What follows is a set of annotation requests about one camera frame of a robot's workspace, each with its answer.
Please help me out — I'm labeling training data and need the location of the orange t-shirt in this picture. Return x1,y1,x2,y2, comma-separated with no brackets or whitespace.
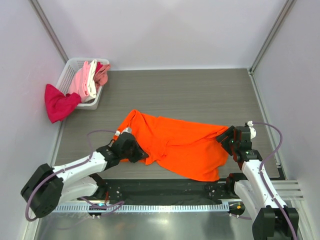
117,109,228,182

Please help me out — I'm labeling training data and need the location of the magenta t-shirt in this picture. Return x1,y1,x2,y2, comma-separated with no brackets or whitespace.
44,84,81,124

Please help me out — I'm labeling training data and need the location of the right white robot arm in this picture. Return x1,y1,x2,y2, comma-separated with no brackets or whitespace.
216,121,299,240

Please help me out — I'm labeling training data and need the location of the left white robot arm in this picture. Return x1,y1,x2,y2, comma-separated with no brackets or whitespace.
20,131,149,222

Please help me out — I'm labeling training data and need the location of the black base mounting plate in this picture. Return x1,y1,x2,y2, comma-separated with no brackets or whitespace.
86,178,239,206

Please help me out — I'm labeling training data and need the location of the white t-shirt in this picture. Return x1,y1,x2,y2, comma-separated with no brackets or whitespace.
86,59,97,101

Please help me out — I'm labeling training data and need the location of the salmon pink t-shirt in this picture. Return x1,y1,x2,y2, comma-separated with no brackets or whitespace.
93,62,111,88

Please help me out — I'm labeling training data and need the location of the light pink t-shirt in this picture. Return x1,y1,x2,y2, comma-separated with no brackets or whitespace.
67,61,91,102

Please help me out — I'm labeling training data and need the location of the white plastic laundry basket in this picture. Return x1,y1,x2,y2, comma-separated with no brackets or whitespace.
56,57,110,110

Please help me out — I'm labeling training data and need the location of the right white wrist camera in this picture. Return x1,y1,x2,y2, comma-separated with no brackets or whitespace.
246,121,257,140

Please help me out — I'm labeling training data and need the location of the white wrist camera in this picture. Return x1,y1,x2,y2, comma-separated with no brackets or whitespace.
114,127,132,137
246,121,257,140

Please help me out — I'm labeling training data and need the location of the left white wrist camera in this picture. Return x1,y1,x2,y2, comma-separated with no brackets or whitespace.
114,127,132,137

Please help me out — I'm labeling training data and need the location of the white slotted cable duct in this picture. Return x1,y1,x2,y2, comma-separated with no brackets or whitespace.
53,202,229,214

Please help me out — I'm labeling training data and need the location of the aluminium front rail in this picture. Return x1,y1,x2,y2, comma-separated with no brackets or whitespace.
30,181,305,204

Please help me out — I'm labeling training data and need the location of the right aluminium frame post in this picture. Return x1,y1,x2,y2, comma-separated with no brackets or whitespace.
248,0,296,76

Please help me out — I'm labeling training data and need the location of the aluminium frame post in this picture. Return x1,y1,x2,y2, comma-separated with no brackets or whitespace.
28,0,69,63
248,0,296,76

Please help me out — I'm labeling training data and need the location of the left aluminium frame post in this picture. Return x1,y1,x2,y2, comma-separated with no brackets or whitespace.
28,0,69,63

